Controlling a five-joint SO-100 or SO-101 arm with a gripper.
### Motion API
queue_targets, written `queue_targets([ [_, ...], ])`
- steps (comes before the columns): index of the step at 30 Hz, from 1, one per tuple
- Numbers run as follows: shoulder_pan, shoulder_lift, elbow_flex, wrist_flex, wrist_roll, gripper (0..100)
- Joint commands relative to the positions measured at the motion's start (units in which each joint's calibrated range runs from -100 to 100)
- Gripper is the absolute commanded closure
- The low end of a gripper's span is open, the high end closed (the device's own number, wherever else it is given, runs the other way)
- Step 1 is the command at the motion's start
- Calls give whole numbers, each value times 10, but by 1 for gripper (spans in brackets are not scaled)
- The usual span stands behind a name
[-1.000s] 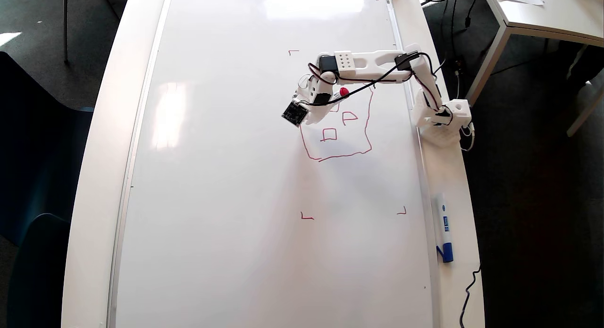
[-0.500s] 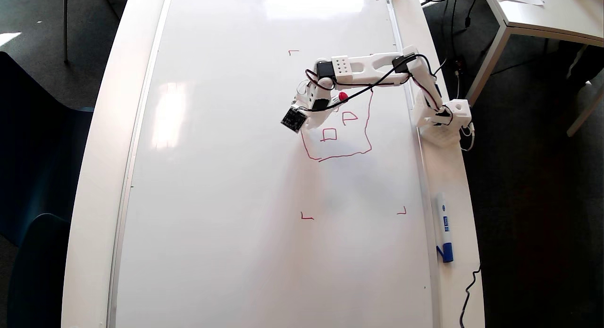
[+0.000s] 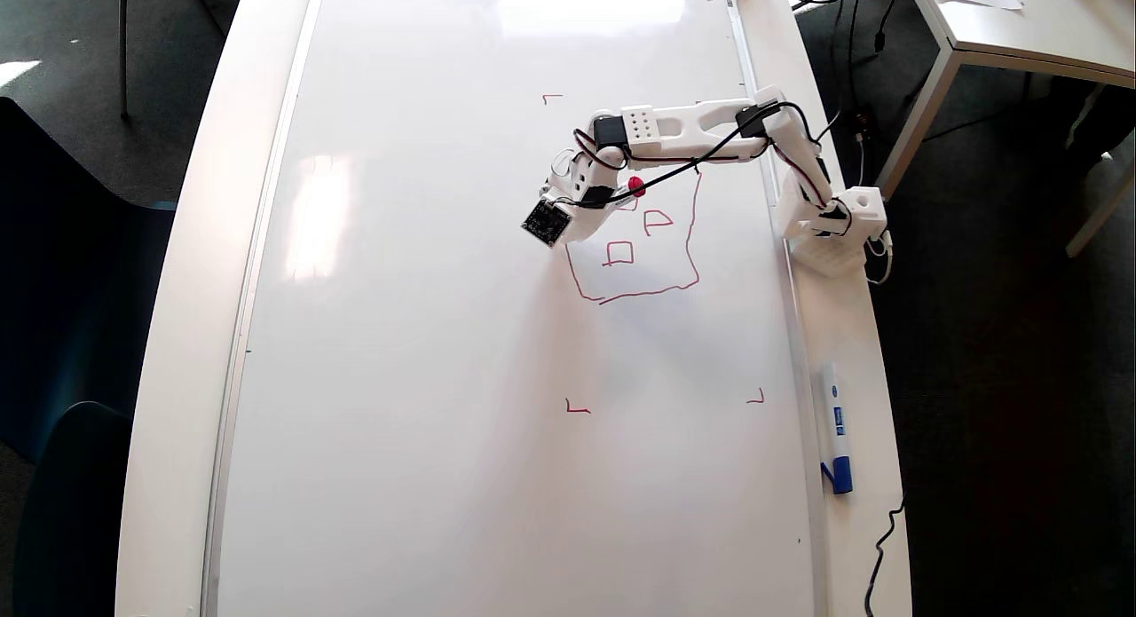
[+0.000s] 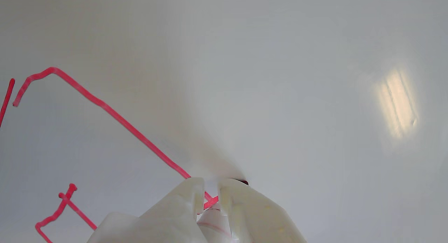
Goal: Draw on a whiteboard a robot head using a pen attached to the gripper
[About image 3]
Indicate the blue and white marker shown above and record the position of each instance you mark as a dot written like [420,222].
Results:
[836,422]

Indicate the white side table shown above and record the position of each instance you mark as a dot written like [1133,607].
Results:
[1021,22]

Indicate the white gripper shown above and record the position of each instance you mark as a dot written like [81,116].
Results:
[558,187]

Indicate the large whiteboard with metal frame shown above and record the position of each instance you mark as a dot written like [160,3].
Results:
[444,377]

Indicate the black wrist camera board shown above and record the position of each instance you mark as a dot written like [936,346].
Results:
[546,223]

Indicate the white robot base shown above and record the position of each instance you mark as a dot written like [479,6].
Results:
[830,244]

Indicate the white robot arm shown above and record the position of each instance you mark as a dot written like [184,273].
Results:
[692,124]

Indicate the white marker with red end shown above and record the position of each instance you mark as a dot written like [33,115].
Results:
[636,186]

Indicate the dark blue chair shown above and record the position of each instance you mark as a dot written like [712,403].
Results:
[71,288]

